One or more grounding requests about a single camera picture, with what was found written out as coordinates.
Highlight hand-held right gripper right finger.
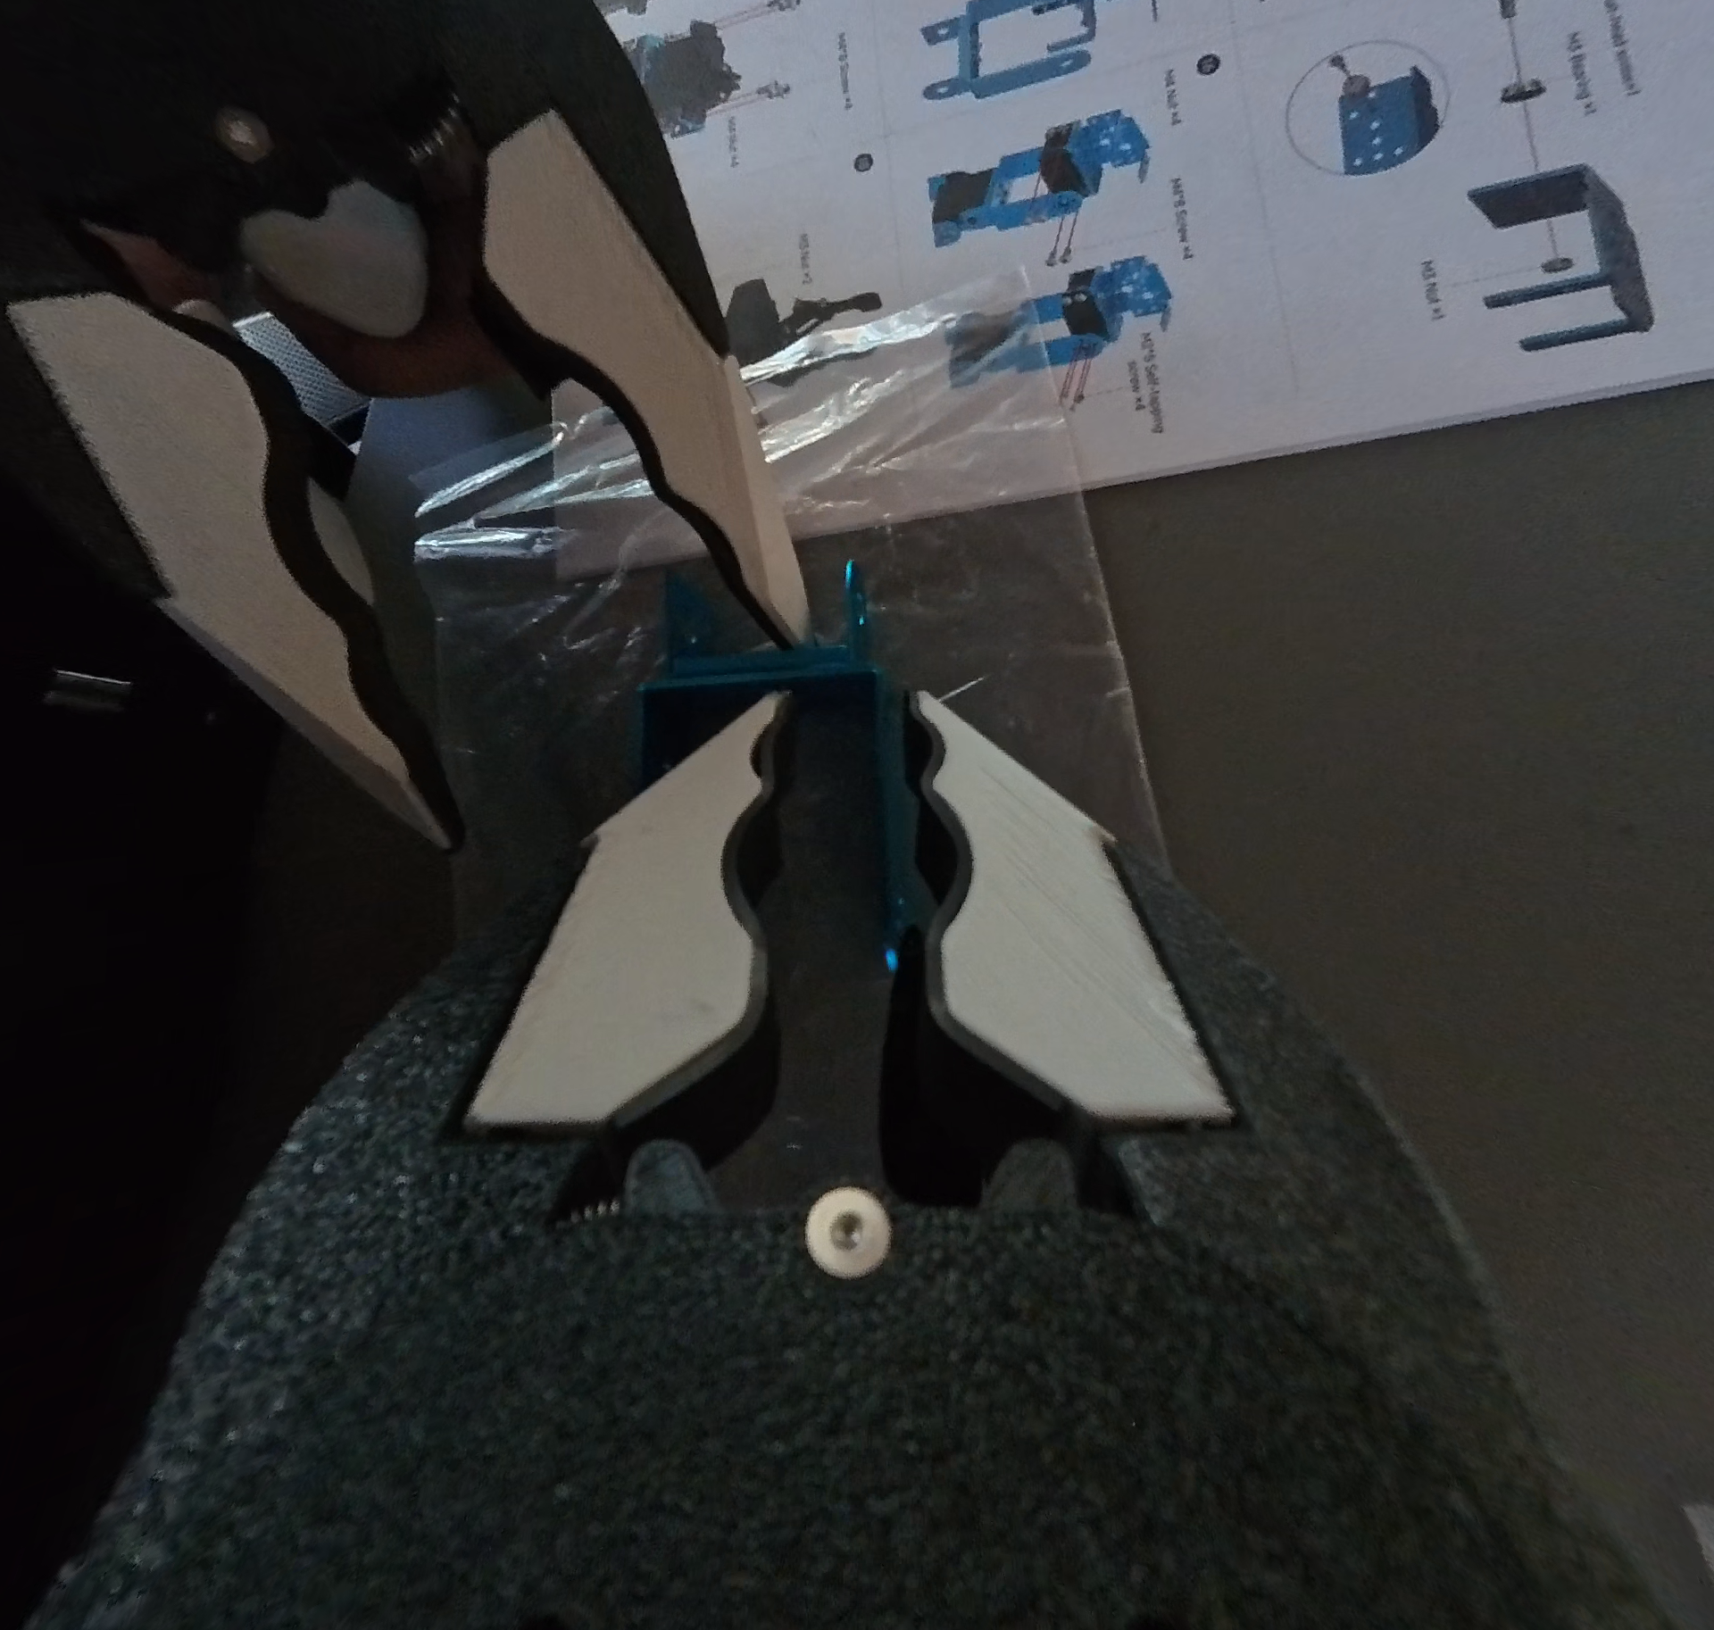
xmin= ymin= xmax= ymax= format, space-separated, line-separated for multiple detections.
xmin=888 ymin=688 xmax=1236 ymax=1210

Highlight person's left hand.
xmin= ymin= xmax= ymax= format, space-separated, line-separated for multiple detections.
xmin=322 ymin=231 xmax=536 ymax=399

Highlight assembly instruction booklet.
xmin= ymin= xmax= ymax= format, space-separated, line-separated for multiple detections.
xmin=536 ymin=0 xmax=1714 ymax=573

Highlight person's dark clothing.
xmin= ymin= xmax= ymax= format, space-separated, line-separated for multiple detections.
xmin=0 ymin=479 xmax=282 ymax=1630

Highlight white perforated object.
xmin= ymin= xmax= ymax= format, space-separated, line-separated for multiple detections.
xmin=243 ymin=317 xmax=369 ymax=454

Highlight clear plastic bag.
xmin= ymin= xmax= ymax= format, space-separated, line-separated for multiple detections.
xmin=412 ymin=260 xmax=1172 ymax=991

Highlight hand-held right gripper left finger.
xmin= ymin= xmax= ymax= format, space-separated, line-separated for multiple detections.
xmin=458 ymin=688 xmax=799 ymax=1190

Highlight long blue U bracket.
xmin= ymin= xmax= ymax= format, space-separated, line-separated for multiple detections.
xmin=636 ymin=663 xmax=917 ymax=981

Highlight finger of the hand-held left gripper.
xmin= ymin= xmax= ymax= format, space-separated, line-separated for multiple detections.
xmin=486 ymin=108 xmax=816 ymax=652
xmin=3 ymin=295 xmax=471 ymax=855

